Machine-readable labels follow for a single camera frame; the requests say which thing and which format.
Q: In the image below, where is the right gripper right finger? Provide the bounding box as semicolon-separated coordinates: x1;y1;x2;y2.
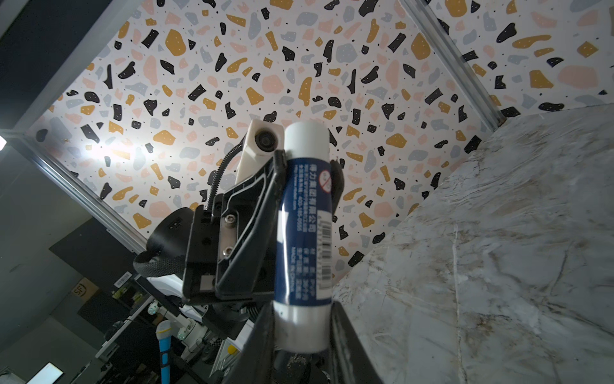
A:
329;302;382;384

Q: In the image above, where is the blue white glue stick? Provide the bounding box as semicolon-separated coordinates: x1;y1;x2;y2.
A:
273;121;333;354

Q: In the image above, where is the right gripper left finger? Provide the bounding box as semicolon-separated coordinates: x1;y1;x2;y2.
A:
225;302;275;384

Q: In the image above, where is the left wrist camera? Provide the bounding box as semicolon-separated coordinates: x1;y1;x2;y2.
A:
236;119;285;184

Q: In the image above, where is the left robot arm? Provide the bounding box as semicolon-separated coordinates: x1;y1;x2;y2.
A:
134;150;344;352

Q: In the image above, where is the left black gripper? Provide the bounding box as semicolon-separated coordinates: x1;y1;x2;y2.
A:
182;150;345;304

